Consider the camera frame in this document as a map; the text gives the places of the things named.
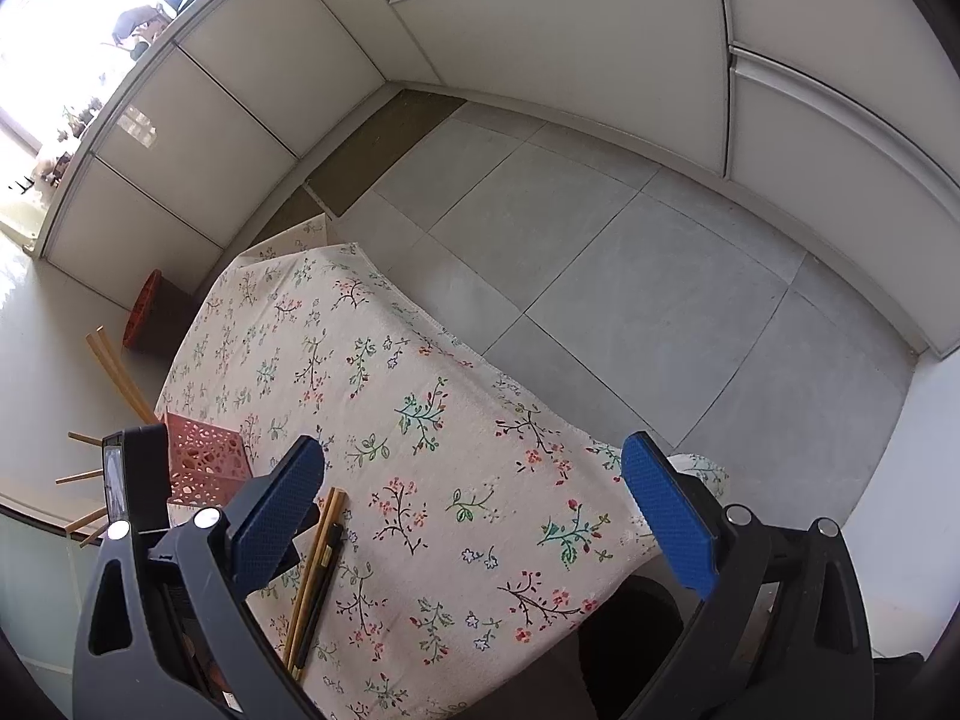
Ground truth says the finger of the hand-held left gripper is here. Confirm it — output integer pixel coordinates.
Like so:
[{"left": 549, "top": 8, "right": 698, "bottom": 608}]
[{"left": 255, "top": 506, "right": 321, "bottom": 582}]

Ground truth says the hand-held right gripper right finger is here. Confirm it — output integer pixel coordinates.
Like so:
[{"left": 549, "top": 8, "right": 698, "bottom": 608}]
[{"left": 622, "top": 431, "right": 877, "bottom": 720}]

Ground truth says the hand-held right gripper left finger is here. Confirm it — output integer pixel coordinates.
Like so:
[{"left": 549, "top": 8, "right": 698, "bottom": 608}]
[{"left": 71, "top": 435, "right": 325, "bottom": 720}]

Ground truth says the light wooden chopstick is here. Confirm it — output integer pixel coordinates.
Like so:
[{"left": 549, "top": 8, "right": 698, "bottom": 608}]
[
  {"left": 283, "top": 487, "right": 338, "bottom": 667},
  {"left": 291, "top": 490, "right": 347, "bottom": 661}
]

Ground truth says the pink perforated utensil holder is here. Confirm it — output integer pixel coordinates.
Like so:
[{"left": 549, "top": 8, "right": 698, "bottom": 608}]
[{"left": 163, "top": 412, "right": 252, "bottom": 507}]

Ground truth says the black chopstick with tan tip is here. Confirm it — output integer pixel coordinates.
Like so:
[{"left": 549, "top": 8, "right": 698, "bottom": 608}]
[{"left": 289, "top": 523, "right": 346, "bottom": 682}]

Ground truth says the bundle of wooden chopsticks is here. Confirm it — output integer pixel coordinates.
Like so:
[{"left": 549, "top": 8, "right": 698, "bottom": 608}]
[{"left": 55, "top": 326, "right": 160, "bottom": 547}]

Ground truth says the frosted glass sliding door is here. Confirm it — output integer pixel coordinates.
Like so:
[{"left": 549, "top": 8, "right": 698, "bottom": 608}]
[{"left": 0, "top": 506, "right": 98, "bottom": 691}]

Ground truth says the red trash bin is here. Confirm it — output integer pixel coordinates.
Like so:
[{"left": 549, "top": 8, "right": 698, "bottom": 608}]
[{"left": 122, "top": 268, "right": 197, "bottom": 353}]

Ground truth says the floral tablecloth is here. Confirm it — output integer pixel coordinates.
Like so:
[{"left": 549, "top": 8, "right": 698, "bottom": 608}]
[{"left": 154, "top": 217, "right": 728, "bottom": 720}]

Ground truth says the row of small jars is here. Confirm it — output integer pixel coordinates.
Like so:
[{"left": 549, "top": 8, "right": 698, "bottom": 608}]
[{"left": 34, "top": 101, "right": 102, "bottom": 188}]

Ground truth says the brown floor mat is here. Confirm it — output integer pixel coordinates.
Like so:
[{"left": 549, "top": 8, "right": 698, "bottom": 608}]
[{"left": 247, "top": 86, "right": 470, "bottom": 241}]

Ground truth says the white base cabinet row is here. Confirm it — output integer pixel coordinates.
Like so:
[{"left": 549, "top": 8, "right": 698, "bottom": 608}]
[{"left": 37, "top": 0, "right": 391, "bottom": 263}]

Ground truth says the white countertop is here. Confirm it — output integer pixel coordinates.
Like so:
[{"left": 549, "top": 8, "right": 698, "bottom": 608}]
[{"left": 30, "top": 0, "right": 293, "bottom": 260}]

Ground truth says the bright window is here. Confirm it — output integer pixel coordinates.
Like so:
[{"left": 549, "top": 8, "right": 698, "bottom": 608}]
[{"left": 0, "top": 0, "right": 196, "bottom": 158}]

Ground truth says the dark grey object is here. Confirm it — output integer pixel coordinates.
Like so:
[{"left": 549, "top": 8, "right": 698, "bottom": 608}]
[{"left": 112, "top": 6, "right": 162, "bottom": 46}]

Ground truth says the white base cabinet with drawers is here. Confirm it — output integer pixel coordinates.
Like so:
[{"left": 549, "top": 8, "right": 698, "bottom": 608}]
[{"left": 289, "top": 0, "right": 960, "bottom": 357}]

